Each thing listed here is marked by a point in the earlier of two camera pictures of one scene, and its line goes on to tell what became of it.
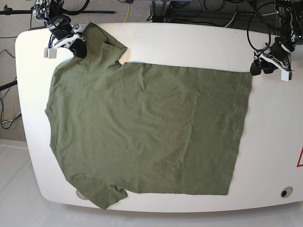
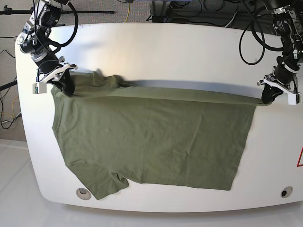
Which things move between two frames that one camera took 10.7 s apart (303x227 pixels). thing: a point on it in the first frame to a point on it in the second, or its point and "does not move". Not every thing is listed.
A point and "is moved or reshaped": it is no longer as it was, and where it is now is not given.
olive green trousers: (144, 127) is moved or reshaped
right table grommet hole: (286, 192) does not move
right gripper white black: (63, 34) to (53, 72)
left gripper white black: (279, 55) to (284, 77)
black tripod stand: (8, 11) does not move
